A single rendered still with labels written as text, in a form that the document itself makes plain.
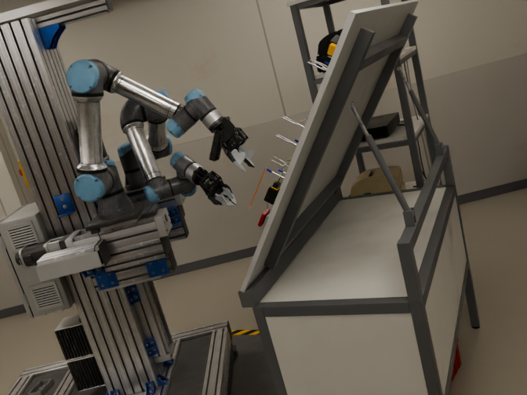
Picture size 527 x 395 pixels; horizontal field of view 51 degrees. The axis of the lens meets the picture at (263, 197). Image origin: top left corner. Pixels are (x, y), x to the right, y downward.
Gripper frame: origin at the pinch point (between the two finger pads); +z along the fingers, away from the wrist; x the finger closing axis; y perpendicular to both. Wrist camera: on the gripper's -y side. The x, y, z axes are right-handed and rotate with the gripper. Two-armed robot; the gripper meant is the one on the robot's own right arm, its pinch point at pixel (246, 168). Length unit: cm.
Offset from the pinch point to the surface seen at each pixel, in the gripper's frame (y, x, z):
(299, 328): -14, -20, 57
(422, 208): 40, 4, 51
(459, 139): 33, 293, 69
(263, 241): -1.9, -23.2, 24.8
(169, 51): -82, 209, -134
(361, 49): 62, -17, -2
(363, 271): 9, 2, 57
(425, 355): 17, -22, 86
